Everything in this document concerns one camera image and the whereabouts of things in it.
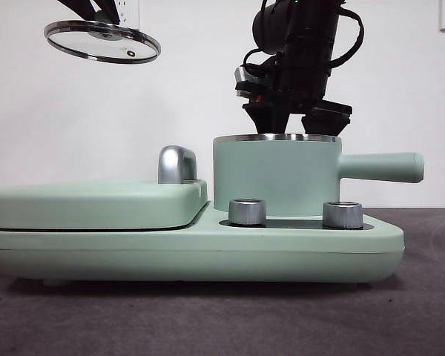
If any round glass pot lid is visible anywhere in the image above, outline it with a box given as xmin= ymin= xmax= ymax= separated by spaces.
xmin=43 ymin=10 xmax=162 ymax=65

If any silver round control knob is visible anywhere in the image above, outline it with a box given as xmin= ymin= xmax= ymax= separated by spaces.
xmin=227 ymin=197 xmax=267 ymax=227
xmin=322 ymin=200 xmax=365 ymax=229

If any mint green breakfast machine base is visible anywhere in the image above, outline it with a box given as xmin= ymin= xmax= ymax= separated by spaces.
xmin=0 ymin=202 xmax=406 ymax=287

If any mint green hinged griddle lid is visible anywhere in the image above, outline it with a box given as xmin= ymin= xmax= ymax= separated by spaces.
xmin=0 ymin=177 xmax=210 ymax=228

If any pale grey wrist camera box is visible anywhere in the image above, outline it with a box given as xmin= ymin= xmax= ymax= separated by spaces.
xmin=234 ymin=65 xmax=263 ymax=86

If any mint green pot with handle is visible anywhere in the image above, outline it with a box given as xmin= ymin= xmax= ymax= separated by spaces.
xmin=211 ymin=132 xmax=426 ymax=217

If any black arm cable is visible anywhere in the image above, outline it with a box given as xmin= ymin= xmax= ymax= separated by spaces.
xmin=329 ymin=7 xmax=366 ymax=70
xmin=243 ymin=47 xmax=280 ymax=70

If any chrome griddle lid handle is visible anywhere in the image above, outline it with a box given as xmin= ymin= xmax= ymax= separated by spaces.
xmin=157 ymin=145 xmax=199 ymax=185

